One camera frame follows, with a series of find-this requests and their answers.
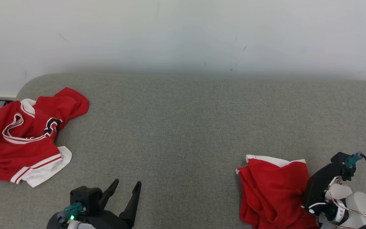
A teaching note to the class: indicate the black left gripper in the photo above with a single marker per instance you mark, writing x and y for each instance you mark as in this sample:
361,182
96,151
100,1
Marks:
106,219

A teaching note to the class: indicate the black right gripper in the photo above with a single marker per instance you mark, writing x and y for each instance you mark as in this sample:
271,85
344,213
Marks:
324,211

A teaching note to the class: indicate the red shorts white trim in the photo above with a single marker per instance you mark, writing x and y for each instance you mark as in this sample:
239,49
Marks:
272,190

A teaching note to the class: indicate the red basketball jersey number 23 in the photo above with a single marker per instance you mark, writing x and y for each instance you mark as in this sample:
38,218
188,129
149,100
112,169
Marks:
17,156

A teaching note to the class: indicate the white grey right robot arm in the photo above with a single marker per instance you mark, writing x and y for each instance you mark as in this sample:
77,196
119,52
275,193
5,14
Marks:
362,206

